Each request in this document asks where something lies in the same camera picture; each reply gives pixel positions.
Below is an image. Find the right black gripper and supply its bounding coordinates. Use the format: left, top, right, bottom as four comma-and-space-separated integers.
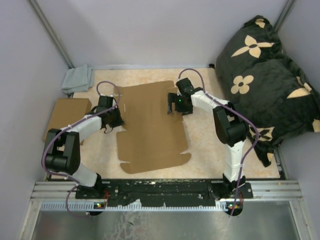
166, 93, 192, 117

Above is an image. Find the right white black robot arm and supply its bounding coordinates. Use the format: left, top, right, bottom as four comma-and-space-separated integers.
167, 78, 249, 198

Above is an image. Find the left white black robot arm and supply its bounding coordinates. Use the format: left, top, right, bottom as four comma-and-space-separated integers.
41, 95, 124, 199

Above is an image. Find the folded brown cardboard box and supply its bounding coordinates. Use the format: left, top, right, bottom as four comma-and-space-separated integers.
43, 98, 92, 142

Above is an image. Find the grey folded cloth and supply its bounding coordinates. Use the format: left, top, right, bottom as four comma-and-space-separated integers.
61, 64, 94, 94

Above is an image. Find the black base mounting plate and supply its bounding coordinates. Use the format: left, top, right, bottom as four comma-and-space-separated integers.
74, 178, 253, 216

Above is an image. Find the black floral plush pillow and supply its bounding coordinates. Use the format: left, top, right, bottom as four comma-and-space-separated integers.
215, 15, 320, 167

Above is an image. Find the left aluminium corner post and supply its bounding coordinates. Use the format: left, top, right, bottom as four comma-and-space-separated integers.
27, 0, 75, 69

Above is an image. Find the aluminium corner post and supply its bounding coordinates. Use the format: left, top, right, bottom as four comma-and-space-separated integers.
273, 0, 296, 32
27, 0, 75, 69

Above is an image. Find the aluminium frame rail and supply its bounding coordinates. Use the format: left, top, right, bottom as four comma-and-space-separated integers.
20, 179, 312, 240

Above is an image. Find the right aluminium corner post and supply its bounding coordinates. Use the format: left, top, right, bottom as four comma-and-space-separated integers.
273, 0, 296, 32

